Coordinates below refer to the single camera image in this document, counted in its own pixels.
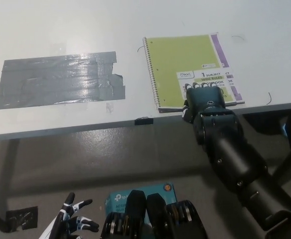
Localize purple spiral notebook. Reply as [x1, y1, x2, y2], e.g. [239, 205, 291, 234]
[209, 31, 246, 107]

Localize black robot body blocks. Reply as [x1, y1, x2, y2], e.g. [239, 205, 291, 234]
[100, 189, 208, 239]

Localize teal tp-link router box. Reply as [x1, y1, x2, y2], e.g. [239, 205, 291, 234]
[104, 183, 178, 222]

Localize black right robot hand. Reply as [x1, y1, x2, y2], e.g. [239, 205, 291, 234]
[181, 82, 227, 124]

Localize black floor tape patch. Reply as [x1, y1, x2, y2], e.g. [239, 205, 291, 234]
[5, 206, 38, 231]

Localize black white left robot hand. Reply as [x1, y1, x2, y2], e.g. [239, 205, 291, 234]
[60, 192, 100, 239]

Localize green spiral notebook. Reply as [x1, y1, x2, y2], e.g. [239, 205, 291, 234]
[142, 34, 235, 114]

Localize small black table clip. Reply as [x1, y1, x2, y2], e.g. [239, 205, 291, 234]
[134, 116, 154, 125]

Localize grey duct tape patch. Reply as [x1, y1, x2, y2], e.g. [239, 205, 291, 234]
[0, 51, 126, 110]

